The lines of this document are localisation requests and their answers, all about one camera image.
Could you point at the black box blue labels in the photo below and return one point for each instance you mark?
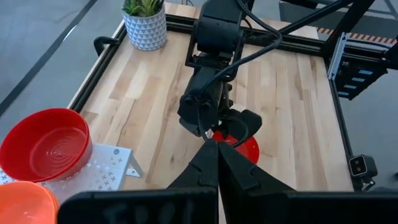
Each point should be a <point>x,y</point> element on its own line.
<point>357,84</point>

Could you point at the red mini bowl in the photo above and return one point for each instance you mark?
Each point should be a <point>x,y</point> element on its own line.
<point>248,151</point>
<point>90,147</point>
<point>46,146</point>

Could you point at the black table clamp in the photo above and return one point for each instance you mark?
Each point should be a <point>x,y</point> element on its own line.
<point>104,42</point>

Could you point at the orange mini bowl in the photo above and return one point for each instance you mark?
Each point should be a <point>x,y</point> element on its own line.
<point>57,207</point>
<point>21,205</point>

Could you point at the black table-level camera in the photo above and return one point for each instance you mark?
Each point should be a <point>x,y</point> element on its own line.
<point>362,166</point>

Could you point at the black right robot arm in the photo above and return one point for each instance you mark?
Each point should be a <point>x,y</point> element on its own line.
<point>217,28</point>

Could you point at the white perforated metal rack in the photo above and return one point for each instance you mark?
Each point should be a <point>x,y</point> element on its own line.
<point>105,168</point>

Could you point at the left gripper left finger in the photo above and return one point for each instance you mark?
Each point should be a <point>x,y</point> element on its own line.
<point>203,171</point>

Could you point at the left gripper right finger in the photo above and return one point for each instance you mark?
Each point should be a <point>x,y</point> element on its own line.
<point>239,174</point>

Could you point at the silver metal bracket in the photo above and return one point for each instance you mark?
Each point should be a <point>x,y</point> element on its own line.
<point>335,59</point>

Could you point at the succulent in white patterned pot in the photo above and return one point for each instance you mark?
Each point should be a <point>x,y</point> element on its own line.
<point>146,31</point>

